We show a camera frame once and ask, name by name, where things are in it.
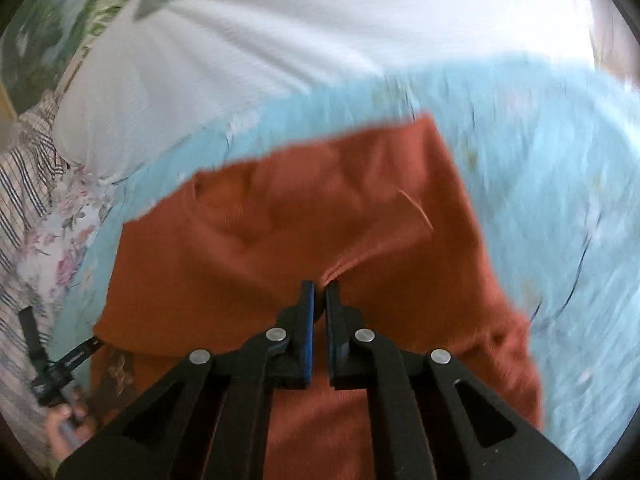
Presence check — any white striped pillow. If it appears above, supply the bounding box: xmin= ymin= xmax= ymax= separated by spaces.
xmin=52 ymin=0 xmax=601 ymax=181

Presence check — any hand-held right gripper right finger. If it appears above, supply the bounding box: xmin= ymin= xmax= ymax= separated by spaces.
xmin=325 ymin=280 xmax=566 ymax=480

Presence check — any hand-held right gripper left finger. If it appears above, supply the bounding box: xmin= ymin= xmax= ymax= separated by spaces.
xmin=70 ymin=280 xmax=316 ymax=480

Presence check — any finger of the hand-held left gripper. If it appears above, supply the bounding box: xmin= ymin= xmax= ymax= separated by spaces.
xmin=18 ymin=307 xmax=51 ymax=368
xmin=50 ymin=337 xmax=107 ymax=368

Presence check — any pink floral pillow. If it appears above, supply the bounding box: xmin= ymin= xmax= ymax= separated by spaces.
xmin=20 ymin=162 xmax=123 ymax=311

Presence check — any plaid quilt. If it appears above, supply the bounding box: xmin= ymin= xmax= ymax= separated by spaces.
xmin=0 ymin=90 xmax=96 ymax=471

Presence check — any person's left hand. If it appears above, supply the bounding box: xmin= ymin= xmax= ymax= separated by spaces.
xmin=44 ymin=387 xmax=103 ymax=461

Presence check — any green leaf patterned cloth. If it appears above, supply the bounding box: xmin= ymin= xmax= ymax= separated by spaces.
xmin=2 ymin=0 xmax=173 ymax=126

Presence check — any rust orange towel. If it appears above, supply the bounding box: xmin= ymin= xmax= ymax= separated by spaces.
xmin=90 ymin=115 xmax=546 ymax=480

